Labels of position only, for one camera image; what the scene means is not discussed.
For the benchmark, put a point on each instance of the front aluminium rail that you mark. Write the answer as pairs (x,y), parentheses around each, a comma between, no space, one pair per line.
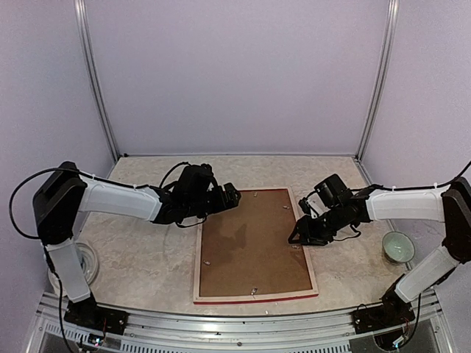
(147,331)

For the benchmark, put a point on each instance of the green ceramic bowl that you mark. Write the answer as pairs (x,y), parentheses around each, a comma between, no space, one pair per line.
(398,247)

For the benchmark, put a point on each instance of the brown backing board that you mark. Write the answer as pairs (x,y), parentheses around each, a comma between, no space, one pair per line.
(254,242)

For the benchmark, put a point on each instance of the aluminium corner post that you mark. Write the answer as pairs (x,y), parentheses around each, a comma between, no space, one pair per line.
(380,78)
(91,69)

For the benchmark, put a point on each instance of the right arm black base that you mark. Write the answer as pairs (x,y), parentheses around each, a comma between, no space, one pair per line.
(369,319)

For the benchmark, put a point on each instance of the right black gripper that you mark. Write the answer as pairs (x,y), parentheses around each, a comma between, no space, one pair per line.
(307,232)

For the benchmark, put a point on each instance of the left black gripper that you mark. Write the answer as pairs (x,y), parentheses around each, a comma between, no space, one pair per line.
(221,204)

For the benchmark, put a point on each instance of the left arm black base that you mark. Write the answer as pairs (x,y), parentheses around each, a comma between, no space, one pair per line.
(101,319)

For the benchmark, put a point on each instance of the right aluminium corner post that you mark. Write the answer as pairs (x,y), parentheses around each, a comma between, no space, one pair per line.
(380,78)

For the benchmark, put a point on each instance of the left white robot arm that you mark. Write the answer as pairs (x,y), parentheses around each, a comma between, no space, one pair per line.
(70,195)

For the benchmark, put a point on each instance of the left aluminium corner post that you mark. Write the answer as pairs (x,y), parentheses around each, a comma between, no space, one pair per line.
(91,69)

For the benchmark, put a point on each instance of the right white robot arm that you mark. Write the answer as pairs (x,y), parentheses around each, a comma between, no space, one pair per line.
(441,210)

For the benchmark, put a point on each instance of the red wooden picture frame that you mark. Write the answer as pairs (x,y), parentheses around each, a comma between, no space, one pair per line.
(254,298)

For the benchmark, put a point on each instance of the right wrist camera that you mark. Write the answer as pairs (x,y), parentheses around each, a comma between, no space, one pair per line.
(308,208)

